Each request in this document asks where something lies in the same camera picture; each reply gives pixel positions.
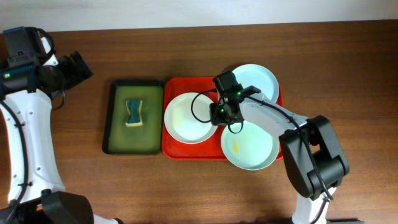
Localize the light green plate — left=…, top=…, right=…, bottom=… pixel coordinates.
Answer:
left=221, top=121, right=280, bottom=170

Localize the light blue plate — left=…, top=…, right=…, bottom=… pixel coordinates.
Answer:
left=232, top=64, right=280, bottom=103

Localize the white plate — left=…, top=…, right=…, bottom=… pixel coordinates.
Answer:
left=164, top=92, right=217, bottom=144

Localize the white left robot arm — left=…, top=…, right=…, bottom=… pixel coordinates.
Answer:
left=1, top=50, right=121, bottom=223

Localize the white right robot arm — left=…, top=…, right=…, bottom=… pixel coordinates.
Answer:
left=210, top=90, right=349, bottom=223

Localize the red plastic tray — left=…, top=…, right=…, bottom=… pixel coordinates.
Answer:
left=161, top=77, right=284, bottom=161

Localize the black tray with green liquid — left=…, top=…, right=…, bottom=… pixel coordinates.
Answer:
left=102, top=80, right=164, bottom=155

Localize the green and yellow sponge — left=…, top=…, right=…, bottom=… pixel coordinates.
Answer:
left=125, top=99, right=143, bottom=128

